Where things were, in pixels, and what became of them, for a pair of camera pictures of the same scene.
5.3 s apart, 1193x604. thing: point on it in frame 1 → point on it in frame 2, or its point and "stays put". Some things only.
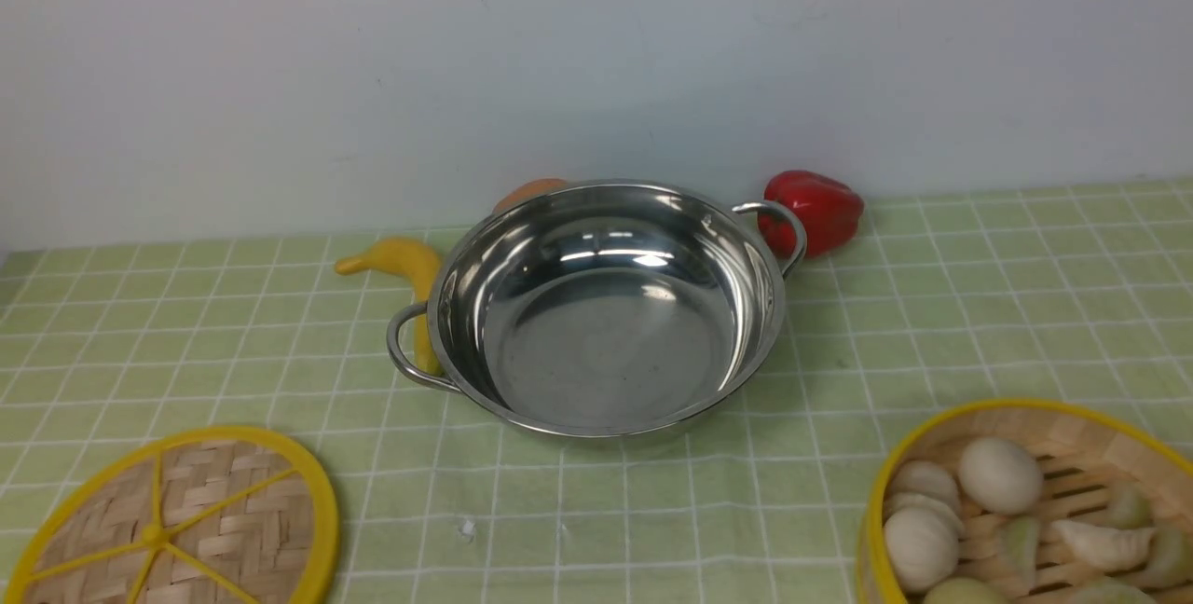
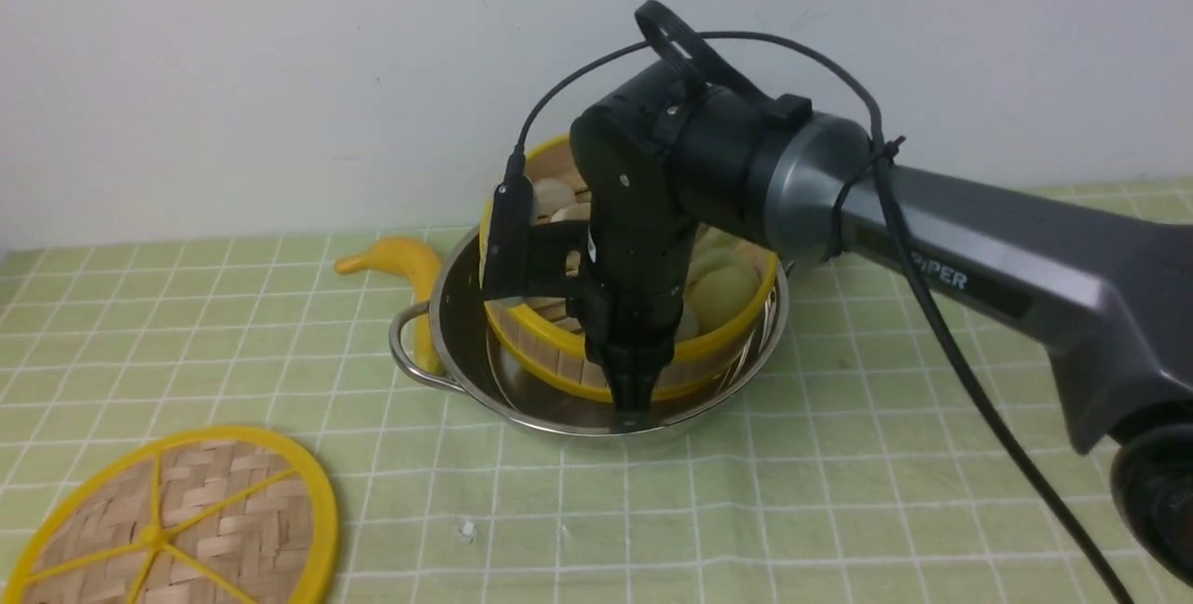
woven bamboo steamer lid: (220, 514) stays put
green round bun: (965, 590) → (719, 295)
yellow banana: (416, 263) stays put
